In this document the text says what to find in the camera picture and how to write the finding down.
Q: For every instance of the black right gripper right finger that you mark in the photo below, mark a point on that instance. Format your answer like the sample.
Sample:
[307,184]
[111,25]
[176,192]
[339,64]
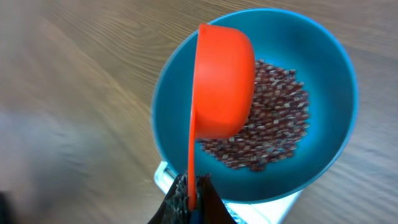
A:
[210,206]

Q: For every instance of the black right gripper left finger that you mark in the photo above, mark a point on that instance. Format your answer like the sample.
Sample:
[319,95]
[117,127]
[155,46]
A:
[174,207]

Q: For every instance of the red measuring scoop blue handle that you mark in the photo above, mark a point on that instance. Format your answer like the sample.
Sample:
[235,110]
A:
[222,90]

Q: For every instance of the white kitchen scale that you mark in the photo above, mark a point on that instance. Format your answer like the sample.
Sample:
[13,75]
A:
[272,212]

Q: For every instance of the red beans in bowl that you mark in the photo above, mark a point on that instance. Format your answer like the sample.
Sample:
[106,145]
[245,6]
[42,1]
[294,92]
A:
[278,120]

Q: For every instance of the blue bowl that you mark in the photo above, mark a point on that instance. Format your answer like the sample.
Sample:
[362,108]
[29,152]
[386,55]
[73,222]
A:
[286,39]

